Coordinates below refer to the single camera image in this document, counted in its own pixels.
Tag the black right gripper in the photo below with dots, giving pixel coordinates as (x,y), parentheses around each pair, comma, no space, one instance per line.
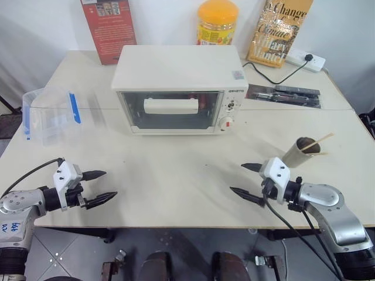
(270,191)

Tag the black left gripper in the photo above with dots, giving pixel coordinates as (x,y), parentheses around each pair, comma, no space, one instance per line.
(74,197)

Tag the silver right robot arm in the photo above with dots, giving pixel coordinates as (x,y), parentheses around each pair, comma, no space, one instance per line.
(322,196)

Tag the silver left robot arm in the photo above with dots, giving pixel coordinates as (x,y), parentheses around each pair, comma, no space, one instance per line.
(20,202)

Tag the white toaster oven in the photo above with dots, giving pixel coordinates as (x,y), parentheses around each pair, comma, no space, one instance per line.
(178,67)

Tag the beige paper cup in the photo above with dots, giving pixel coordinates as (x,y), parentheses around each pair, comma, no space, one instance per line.
(297,156)

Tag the short wooden stick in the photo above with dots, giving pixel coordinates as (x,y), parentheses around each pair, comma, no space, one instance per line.
(321,153)

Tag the clear container with blue clips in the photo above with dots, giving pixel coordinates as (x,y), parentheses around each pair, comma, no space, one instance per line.
(52,123)

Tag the table caster wheel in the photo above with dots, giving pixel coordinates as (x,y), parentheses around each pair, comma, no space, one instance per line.
(114,266)
(268,263)

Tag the long wooden stick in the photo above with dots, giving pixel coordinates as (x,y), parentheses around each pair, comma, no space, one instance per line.
(320,140)

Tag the dark rounded shape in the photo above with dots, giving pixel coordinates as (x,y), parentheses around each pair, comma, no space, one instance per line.
(230,267)
(155,267)

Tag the black pen packet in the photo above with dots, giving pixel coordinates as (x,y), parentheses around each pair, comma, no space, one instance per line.
(282,95)

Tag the dark stand beside table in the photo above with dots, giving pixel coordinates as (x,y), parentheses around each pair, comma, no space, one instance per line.
(8,123)

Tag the black equipment beside table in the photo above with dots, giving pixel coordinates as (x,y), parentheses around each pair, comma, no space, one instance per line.
(367,123)

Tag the white power strip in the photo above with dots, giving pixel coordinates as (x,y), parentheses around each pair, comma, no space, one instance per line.
(316,63)

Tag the black power plug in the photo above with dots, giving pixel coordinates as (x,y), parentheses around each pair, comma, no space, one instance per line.
(308,57)

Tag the gold book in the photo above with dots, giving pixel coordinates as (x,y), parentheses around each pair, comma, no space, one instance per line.
(275,35)

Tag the red book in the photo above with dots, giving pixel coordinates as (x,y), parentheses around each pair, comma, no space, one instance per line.
(112,32)

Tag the yellow plastic jar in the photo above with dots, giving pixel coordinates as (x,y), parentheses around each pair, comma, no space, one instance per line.
(216,26)

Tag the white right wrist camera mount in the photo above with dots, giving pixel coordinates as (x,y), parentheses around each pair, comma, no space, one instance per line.
(276,172)

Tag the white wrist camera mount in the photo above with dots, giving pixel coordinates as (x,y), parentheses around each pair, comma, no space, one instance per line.
(276,172)
(64,172)

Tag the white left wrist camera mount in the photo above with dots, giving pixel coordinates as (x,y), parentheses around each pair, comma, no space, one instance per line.
(64,172)

